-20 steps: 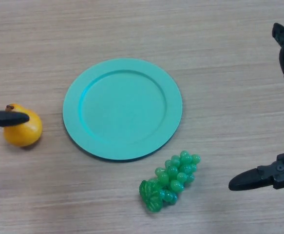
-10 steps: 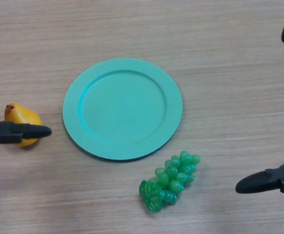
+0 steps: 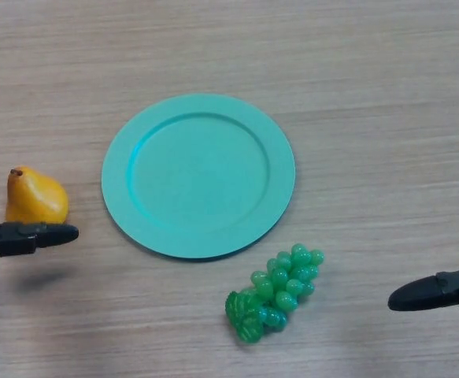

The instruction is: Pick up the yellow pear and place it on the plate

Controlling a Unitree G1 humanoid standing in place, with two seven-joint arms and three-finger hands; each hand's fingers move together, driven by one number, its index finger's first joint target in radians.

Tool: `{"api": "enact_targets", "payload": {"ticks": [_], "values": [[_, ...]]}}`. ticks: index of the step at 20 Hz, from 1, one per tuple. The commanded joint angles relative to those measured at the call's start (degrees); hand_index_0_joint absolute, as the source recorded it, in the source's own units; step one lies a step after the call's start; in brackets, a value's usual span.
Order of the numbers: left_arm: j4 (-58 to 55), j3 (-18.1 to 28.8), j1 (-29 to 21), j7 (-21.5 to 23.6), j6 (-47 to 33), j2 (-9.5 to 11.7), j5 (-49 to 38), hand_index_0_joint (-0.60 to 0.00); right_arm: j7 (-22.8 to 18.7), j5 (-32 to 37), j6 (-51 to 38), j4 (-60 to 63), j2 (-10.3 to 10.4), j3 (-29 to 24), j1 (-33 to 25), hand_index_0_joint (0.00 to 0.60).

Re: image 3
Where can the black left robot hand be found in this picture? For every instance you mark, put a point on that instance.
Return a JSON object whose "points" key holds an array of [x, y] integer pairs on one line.
{"points": [[20, 238]]}

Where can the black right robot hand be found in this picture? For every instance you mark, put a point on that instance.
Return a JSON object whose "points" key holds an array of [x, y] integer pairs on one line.
{"points": [[430, 293]]}

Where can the yellow pear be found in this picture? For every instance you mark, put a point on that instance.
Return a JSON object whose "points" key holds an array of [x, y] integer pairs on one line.
{"points": [[36, 201]]}

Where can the green round plate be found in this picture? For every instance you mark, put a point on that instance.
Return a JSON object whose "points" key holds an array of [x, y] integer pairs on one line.
{"points": [[198, 177]]}

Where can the green grape bunch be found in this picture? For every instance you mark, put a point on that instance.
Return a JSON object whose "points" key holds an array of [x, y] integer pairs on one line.
{"points": [[280, 285]]}

